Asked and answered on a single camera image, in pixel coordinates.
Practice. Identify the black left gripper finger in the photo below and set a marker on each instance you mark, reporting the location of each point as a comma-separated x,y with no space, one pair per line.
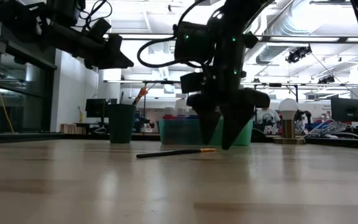
118,57

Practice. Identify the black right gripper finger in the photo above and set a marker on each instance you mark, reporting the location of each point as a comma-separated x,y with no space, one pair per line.
208,124
236,124

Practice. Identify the small purple paint bottle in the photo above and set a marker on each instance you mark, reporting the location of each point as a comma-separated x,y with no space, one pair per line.
181,113

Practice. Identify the large white paint bottle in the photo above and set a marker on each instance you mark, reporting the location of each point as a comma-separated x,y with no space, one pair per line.
181,103

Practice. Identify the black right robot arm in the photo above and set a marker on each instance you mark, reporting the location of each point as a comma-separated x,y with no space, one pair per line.
238,12

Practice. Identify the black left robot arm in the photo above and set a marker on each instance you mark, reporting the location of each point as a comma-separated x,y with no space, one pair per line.
26,21

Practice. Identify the green translucent plastic tray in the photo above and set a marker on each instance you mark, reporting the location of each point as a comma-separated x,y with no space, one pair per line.
179,133

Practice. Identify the person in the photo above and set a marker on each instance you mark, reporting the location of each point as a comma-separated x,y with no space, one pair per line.
267,121

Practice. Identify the brass lamp with white bulb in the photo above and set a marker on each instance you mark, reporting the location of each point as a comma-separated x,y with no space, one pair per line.
288,124

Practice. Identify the black computer monitor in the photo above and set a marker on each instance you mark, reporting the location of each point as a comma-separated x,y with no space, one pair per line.
346,109
99,107

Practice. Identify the dark green cup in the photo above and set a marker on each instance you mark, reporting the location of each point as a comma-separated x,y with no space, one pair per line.
122,124

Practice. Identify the small yellow bottle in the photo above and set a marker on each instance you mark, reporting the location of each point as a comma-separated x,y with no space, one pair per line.
81,116

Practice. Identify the black ceiling spotlight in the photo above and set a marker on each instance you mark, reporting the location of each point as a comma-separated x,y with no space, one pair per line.
326,80
297,55

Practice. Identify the brown wooden blocks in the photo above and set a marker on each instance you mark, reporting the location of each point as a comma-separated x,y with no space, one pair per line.
72,128

